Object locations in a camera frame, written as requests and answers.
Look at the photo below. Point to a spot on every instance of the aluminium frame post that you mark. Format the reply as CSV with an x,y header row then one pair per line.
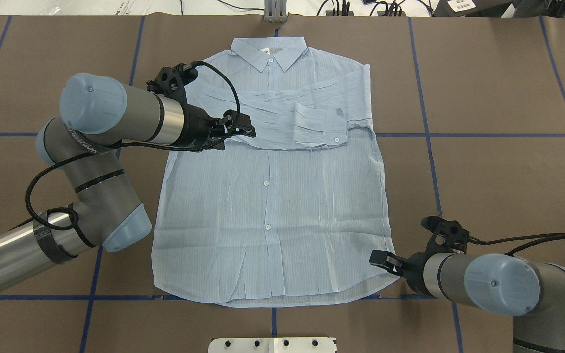
x,y
275,11

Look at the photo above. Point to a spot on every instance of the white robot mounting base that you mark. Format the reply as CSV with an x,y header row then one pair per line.
x,y
274,345

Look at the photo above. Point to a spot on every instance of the light blue button-up shirt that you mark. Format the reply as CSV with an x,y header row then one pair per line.
x,y
289,217

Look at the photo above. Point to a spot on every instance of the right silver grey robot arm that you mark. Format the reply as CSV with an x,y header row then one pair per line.
x,y
532,294

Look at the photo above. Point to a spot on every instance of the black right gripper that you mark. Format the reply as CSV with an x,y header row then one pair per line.
x,y
414,272

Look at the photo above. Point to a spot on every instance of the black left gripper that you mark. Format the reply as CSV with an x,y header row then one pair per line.
x,y
196,126

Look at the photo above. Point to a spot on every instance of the dark labelled box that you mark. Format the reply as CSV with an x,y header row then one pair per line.
x,y
474,8

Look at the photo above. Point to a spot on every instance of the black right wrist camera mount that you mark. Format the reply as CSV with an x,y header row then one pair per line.
x,y
447,237

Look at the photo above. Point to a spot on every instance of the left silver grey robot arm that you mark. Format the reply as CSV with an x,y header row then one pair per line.
x,y
98,116

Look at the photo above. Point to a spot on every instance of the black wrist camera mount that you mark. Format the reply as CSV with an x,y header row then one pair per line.
x,y
171,81
447,237

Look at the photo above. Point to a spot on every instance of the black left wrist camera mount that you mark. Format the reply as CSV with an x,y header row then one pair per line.
x,y
171,81

